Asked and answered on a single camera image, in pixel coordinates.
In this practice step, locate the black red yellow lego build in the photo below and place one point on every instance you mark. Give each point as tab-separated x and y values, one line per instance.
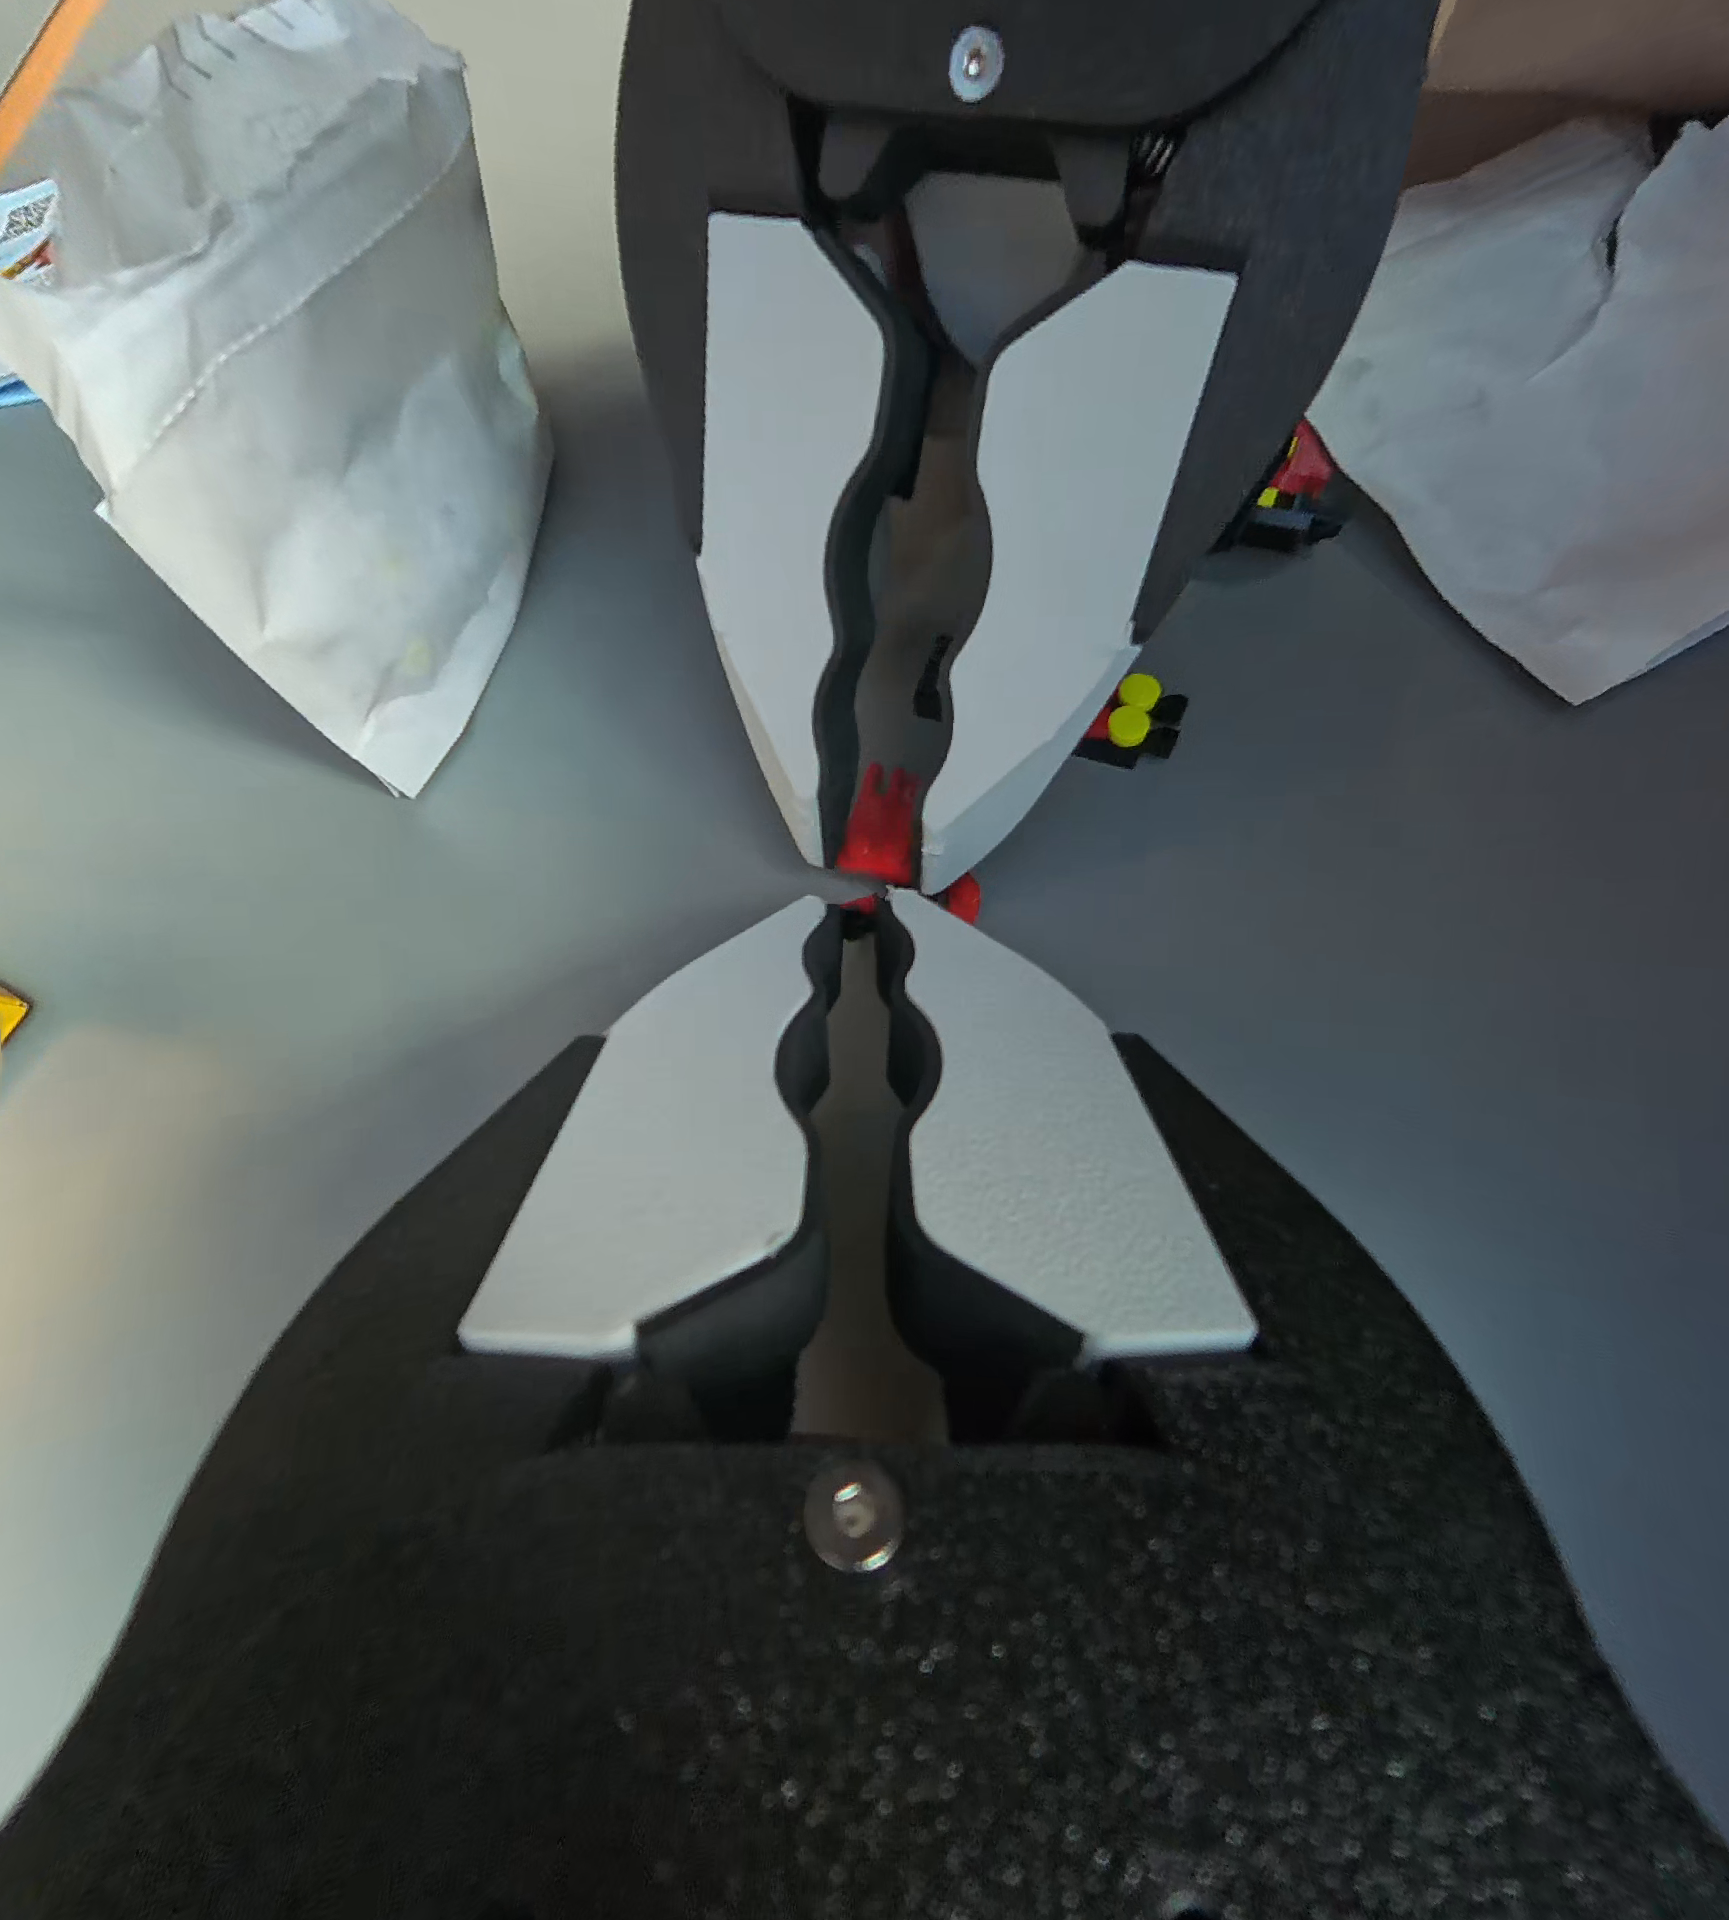
1292	480

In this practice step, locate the red lego plates black hinge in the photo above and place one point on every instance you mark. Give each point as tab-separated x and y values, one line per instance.
878	840

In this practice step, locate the long black studded lego strip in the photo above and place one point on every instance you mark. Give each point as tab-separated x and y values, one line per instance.
1135	721

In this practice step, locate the large plain white paper bag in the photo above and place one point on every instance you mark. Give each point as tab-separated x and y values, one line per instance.
1616	390

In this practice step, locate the torn printed white paper bag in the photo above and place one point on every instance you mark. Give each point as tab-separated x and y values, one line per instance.
294	390

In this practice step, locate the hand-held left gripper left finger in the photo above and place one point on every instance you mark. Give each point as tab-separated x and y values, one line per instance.
641	1186

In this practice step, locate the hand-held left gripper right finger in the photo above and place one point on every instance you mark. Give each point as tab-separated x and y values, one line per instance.
1075	1186

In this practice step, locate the person's right forearm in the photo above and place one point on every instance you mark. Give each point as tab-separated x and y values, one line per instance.
1616	46

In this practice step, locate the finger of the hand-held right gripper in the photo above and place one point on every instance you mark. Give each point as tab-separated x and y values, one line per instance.
775	451
1090	480

